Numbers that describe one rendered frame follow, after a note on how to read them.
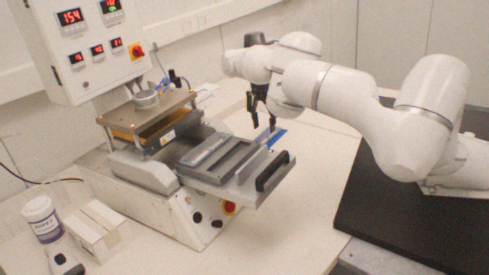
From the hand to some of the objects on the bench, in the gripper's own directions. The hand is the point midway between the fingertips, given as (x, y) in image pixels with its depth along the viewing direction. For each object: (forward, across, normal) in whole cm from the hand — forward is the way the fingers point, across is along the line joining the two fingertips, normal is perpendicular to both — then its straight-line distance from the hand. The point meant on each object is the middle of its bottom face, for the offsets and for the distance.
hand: (263, 124), depth 150 cm
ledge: (+8, -42, +33) cm, 54 cm away
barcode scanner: (+8, -16, -87) cm, 89 cm away
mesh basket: (+8, -55, -80) cm, 97 cm away
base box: (+8, -10, -44) cm, 46 cm away
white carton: (+4, -45, +9) cm, 46 cm away
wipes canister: (+8, -31, -81) cm, 87 cm away
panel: (+7, +17, -45) cm, 48 cm away
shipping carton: (+8, -15, -74) cm, 75 cm away
